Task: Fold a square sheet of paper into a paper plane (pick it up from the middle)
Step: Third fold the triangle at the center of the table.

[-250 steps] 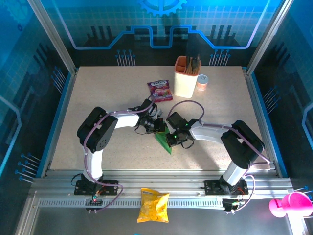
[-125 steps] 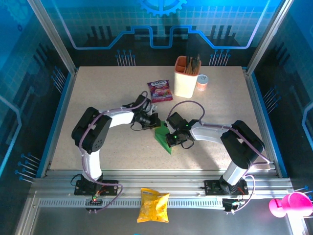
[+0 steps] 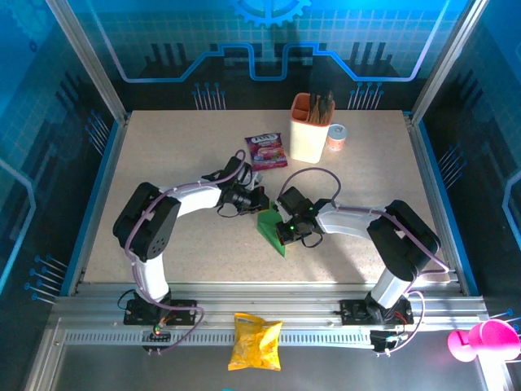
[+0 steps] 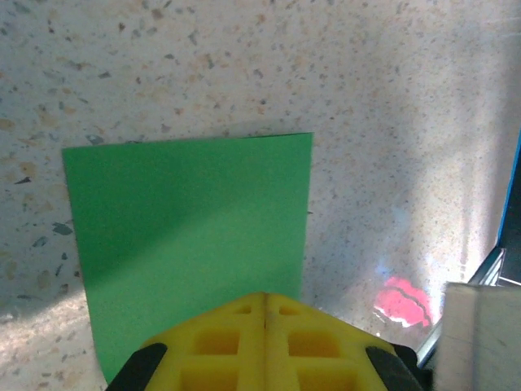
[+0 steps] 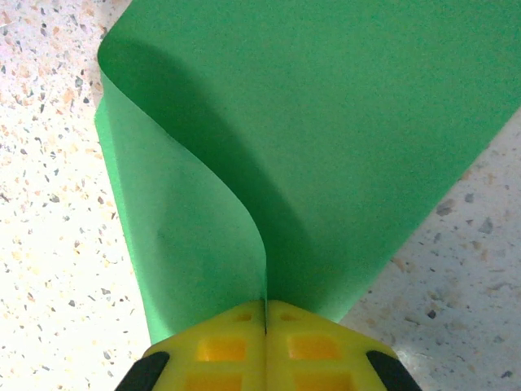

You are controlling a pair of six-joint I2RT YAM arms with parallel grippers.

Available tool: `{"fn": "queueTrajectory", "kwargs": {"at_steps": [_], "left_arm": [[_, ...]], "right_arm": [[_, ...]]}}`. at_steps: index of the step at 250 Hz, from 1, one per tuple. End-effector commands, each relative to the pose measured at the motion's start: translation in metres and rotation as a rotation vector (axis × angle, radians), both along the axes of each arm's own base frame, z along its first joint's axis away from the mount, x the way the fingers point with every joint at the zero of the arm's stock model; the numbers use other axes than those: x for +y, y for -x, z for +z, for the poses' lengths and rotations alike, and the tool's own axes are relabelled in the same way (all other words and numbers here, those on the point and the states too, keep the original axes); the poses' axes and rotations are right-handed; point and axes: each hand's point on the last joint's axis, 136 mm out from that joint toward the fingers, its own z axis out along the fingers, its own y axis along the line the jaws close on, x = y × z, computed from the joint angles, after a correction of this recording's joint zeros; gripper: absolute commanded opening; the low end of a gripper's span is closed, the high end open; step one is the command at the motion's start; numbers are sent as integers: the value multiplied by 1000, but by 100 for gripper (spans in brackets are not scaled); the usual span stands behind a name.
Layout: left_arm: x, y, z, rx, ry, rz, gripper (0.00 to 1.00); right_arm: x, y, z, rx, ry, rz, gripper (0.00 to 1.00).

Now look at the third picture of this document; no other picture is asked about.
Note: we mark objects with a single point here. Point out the purple candy bag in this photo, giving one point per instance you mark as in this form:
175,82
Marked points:
266,152

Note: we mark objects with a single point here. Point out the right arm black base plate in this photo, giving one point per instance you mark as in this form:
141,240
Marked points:
350,311

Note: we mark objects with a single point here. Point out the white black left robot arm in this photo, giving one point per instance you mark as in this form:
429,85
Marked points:
195,199

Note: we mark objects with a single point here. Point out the aluminium frame post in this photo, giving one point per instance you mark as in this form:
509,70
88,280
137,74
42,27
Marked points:
449,61
90,61

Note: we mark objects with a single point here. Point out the blue aluminium side rail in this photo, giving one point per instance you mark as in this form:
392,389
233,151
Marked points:
425,163
97,203

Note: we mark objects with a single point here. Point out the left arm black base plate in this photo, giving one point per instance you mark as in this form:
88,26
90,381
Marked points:
187,305

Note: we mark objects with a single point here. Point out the yellow chips bag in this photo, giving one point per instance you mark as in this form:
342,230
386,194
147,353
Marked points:
254,346

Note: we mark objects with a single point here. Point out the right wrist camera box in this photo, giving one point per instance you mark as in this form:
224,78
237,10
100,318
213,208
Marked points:
279,207

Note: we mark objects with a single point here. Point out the cream utensil holder orange rim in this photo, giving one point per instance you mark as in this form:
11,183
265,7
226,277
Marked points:
305,142

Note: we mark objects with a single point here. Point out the small orange can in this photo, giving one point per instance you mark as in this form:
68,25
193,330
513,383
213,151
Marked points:
337,140

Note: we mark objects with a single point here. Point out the long aluminium rail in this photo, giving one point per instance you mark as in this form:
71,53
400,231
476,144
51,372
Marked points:
264,297

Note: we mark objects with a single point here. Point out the pink plastic cup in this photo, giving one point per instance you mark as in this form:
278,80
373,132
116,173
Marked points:
492,340

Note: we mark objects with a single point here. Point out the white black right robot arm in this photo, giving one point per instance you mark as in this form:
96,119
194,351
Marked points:
346,222

